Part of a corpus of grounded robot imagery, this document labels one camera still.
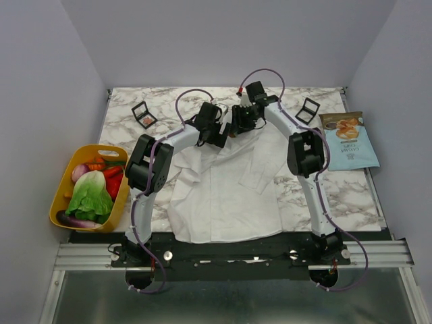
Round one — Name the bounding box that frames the green toy lettuce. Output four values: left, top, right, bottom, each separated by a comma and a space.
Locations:
65, 171, 113, 224

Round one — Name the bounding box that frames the purple toy onion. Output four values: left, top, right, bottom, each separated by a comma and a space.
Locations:
71, 163, 90, 183

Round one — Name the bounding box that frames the blue chips bag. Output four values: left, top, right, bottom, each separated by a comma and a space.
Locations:
320, 111, 380, 171

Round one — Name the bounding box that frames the red toy pepper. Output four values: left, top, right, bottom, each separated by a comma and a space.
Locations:
102, 165, 124, 200

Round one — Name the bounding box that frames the yellow plastic basket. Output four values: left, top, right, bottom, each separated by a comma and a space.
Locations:
49, 144, 128, 233

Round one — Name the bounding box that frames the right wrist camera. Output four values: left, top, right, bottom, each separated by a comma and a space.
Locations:
236, 87, 251, 107

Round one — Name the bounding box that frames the white button shirt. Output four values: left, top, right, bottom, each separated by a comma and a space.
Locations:
167, 124, 288, 244

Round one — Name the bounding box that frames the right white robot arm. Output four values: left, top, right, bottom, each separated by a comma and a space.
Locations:
233, 81, 343, 265

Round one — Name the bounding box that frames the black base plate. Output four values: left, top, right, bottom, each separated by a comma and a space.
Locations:
68, 232, 350, 282

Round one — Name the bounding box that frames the aluminium rail frame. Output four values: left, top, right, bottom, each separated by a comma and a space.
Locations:
39, 240, 431, 323

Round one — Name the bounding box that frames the orange toy carrot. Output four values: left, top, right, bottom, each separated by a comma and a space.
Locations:
85, 157, 106, 171

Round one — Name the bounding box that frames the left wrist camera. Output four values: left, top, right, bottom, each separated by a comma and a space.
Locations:
217, 103, 230, 124

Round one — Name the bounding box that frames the purple toy eggplant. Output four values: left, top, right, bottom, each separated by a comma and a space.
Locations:
56, 210, 101, 229

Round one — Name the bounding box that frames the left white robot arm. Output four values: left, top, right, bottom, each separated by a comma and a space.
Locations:
126, 102, 232, 267

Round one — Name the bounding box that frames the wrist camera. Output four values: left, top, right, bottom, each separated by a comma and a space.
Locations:
217, 103, 230, 124
236, 87, 251, 107

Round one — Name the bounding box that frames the left black frame stand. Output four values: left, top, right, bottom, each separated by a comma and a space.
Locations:
131, 101, 158, 130

